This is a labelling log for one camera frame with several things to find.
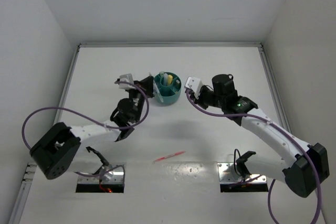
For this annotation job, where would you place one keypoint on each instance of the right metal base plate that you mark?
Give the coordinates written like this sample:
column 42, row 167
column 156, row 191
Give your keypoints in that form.
column 227, row 175

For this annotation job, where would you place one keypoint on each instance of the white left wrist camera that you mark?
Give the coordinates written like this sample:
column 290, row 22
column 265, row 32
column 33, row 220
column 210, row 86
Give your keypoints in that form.
column 125, row 81

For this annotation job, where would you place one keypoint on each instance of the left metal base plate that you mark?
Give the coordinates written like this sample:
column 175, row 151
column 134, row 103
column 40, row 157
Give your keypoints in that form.
column 112, row 174

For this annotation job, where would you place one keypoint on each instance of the yellow highlighter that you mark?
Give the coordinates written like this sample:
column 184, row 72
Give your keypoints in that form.
column 169, row 80

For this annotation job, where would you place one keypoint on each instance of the blue highlighter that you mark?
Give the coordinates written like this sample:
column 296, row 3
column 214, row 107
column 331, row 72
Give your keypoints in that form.
column 165, row 79

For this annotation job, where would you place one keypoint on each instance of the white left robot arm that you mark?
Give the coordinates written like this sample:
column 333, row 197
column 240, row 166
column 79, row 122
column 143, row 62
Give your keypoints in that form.
column 59, row 146

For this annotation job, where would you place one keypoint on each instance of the teal round divided organizer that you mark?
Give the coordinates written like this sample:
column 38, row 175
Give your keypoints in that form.
column 170, row 93

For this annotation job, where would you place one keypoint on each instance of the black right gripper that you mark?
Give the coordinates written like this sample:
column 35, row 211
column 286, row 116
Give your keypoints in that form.
column 203, row 88

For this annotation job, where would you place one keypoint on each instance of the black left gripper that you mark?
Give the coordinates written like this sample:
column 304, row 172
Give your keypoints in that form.
column 147, row 84

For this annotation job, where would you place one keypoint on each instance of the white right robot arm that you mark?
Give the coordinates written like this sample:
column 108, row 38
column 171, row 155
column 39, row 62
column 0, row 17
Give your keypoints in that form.
column 303, row 166

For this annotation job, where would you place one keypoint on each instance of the metal base plate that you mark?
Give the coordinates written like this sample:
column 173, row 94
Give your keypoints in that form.
column 112, row 174
column 227, row 175

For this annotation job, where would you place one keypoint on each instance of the green pen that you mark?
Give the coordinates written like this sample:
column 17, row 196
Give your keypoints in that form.
column 156, row 90

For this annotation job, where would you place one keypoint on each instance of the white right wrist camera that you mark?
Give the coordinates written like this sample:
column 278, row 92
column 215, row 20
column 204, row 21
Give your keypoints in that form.
column 194, row 84

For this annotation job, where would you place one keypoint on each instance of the pink pen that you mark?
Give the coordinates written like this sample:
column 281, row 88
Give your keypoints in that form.
column 169, row 156

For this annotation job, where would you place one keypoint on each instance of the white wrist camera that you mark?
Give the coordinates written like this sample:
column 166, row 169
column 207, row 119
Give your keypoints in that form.
column 125, row 81
column 194, row 84

